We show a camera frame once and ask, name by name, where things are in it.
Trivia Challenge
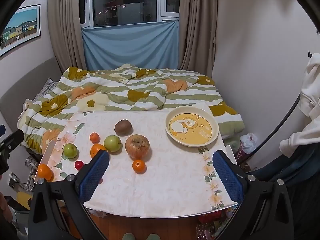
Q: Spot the white plastic bag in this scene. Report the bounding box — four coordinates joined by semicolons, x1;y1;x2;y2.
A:
240;133;258;154

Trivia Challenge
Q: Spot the floral white tablecloth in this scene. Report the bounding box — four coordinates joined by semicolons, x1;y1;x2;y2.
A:
37;102;238;218

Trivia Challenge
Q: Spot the blue cloth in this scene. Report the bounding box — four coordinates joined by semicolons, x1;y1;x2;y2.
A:
81;19;180;71

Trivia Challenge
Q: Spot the cream plate with cartoon print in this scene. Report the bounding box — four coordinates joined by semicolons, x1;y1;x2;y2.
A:
165;106;220;147

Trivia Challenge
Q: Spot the beige curtain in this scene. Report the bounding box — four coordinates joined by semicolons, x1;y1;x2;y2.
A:
47;0;94;74
176;0;218;78

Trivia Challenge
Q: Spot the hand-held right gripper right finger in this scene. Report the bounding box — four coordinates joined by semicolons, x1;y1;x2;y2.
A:
212;150;294;240

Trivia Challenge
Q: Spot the green apple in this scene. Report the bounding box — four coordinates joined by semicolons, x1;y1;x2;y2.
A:
63;143;79;159
104;135;122;153

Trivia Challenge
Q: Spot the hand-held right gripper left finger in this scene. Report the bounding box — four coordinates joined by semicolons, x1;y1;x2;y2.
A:
27;149;110;240

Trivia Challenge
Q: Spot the red plastic package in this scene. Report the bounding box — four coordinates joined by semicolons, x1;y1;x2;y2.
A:
199;210;223;224

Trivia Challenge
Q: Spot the wall poster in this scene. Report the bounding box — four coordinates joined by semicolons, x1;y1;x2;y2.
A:
0;4;41;57

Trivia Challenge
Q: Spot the grey patterned pillow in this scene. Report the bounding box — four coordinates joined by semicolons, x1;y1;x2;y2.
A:
37;78;60;98

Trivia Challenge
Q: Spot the large yellow-red apple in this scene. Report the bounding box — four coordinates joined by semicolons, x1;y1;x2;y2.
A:
125;134;150;159

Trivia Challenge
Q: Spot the dark blue garment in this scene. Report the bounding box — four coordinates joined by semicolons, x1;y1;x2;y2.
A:
252;142;320;187

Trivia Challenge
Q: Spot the brown kiwi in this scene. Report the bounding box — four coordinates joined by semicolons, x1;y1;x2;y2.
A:
114;119;133;136

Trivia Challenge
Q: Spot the white power strip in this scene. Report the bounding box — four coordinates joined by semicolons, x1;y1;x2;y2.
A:
9;172;20;188

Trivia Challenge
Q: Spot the green striped flower blanket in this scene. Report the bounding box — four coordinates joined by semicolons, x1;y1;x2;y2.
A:
17;64;244;155

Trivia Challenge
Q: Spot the window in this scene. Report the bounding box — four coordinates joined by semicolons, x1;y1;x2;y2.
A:
80;0;180;28

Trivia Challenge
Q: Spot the white garment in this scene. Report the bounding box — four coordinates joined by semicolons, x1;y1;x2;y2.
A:
279;52;320;153

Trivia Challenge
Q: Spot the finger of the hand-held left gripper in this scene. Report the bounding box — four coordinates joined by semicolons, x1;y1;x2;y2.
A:
0;129;25;155

